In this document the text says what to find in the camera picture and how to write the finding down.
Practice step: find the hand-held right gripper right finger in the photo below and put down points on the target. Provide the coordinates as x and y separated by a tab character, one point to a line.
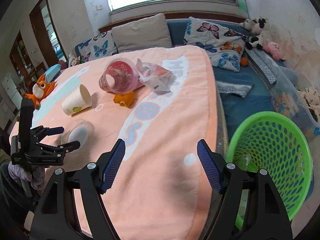
208	165

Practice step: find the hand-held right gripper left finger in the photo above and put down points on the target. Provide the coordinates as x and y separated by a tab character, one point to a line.
113	165

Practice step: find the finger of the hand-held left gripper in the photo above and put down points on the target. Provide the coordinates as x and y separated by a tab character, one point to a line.
71	145
56	130

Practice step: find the clear round plastic lid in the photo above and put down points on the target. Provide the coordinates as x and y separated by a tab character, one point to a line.
80	132

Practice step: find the white paper cup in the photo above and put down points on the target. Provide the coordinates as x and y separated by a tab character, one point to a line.
75	102

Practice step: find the clear plastic bottle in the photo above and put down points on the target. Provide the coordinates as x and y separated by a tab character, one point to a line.
243	162

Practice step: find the orange plastic piece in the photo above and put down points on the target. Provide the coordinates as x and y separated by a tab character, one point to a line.
123	100

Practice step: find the green plastic basket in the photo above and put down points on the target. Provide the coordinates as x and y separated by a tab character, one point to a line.
275	135

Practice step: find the red instant noodle cup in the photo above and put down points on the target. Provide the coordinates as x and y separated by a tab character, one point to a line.
122	77

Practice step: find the plastic wrapper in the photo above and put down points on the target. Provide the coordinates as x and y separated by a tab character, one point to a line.
155	80

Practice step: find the person's left hand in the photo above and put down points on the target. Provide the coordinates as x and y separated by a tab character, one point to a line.
35	177

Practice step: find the orange fox plush toy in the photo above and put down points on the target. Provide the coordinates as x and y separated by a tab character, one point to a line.
41	87

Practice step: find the peach printed blanket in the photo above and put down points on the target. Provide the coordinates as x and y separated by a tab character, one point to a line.
162	130

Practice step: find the light blue box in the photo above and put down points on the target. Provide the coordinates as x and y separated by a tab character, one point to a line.
53	72

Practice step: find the white fridge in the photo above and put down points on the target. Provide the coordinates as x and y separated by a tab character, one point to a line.
10	90

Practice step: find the blue bed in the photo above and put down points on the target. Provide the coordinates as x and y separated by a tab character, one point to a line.
245	105

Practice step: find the printed snack packet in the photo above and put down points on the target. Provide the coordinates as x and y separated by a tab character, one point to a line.
74	60

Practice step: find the folded blue patterned cloth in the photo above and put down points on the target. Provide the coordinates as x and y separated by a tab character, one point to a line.
233	89

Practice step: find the brown wooden cabinet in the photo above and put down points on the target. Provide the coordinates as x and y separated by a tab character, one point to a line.
21	57

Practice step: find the blue butterfly cushion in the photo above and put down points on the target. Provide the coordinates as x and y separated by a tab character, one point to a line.
82	50

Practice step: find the small white butterfly pillow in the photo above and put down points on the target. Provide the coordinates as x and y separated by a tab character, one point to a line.
102	46

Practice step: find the clear plastic storage box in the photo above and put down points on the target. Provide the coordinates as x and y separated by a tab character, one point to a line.
287	102

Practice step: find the folded butterfly pillow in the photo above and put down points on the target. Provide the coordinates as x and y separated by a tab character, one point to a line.
227	61

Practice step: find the small orange basketball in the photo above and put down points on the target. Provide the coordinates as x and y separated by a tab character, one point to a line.
244	62

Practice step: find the blue patterned long pillow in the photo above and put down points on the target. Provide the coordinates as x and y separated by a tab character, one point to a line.
265	66

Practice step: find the cream printed cloth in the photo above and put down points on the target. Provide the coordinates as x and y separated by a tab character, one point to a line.
311	97

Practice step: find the grey pillow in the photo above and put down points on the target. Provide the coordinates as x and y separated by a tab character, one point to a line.
141	33

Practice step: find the large white butterfly pillow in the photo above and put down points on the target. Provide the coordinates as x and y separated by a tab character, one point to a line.
212	33

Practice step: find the pink round plush toy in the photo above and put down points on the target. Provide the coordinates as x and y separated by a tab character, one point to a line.
275	50

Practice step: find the black white cow plush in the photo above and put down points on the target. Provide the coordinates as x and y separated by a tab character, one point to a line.
261	35

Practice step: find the grey plush toy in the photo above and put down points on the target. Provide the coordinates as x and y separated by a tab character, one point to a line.
248	24

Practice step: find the wooden headboard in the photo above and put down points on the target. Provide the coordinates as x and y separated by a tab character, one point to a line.
200	17

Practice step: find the brown door frame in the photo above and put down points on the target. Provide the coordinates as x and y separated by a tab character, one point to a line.
33	35

